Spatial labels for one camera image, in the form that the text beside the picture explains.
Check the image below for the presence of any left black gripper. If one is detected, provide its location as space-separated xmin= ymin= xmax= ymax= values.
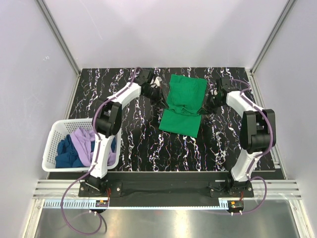
xmin=143 ymin=86 xmax=169 ymax=110

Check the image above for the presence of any green t shirt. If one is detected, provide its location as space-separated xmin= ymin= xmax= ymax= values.
xmin=159 ymin=74 xmax=208 ymax=138

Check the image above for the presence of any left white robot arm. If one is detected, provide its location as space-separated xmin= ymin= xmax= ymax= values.
xmin=85 ymin=67 xmax=168 ymax=196

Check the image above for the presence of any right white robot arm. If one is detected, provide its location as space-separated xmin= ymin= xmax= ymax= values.
xmin=198 ymin=76 xmax=276 ymax=198

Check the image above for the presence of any lilac t shirt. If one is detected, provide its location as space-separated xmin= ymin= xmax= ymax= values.
xmin=70 ymin=127 xmax=118 ymax=168

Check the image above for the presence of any right orange connector box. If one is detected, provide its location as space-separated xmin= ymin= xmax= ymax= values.
xmin=229 ymin=200 xmax=244 ymax=210

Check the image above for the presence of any orange connector box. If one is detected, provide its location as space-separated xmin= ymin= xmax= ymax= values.
xmin=96 ymin=200 xmax=109 ymax=207
xmin=229 ymin=200 xmax=244 ymax=210

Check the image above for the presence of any white plastic laundry basket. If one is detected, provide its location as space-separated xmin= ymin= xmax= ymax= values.
xmin=42 ymin=118 xmax=122 ymax=178

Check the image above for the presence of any dark blue t shirt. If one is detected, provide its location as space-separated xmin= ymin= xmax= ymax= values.
xmin=54 ymin=136 xmax=117 ymax=169

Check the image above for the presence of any left orange connector box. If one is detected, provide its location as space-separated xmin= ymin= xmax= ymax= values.
xmin=96 ymin=200 xmax=109 ymax=207

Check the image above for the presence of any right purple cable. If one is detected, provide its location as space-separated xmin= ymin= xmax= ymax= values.
xmin=241 ymin=176 xmax=267 ymax=214

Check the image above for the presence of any purple cable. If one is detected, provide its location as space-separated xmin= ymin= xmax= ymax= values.
xmin=241 ymin=176 xmax=267 ymax=214
xmin=60 ymin=179 xmax=108 ymax=236

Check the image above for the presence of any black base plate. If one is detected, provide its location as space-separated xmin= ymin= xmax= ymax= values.
xmin=79 ymin=172 xmax=254 ymax=208

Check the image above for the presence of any left aluminium frame post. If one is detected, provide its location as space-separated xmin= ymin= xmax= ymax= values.
xmin=35 ymin=0 xmax=81 ymax=77

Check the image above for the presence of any aluminium frame post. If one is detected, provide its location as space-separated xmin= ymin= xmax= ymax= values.
xmin=35 ymin=0 xmax=81 ymax=77
xmin=250 ymin=0 xmax=297 ymax=75

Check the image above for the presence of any right aluminium frame post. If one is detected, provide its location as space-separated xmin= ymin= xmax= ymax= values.
xmin=250 ymin=0 xmax=297 ymax=75

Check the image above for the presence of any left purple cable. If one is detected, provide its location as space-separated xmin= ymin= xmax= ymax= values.
xmin=60 ymin=179 xmax=108 ymax=236

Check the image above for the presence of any aluminium front rail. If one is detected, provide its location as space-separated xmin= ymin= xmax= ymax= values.
xmin=32 ymin=179 xmax=302 ymax=200

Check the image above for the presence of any white slotted cable duct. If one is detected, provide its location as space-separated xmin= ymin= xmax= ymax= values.
xmin=44 ymin=200 xmax=232 ymax=210

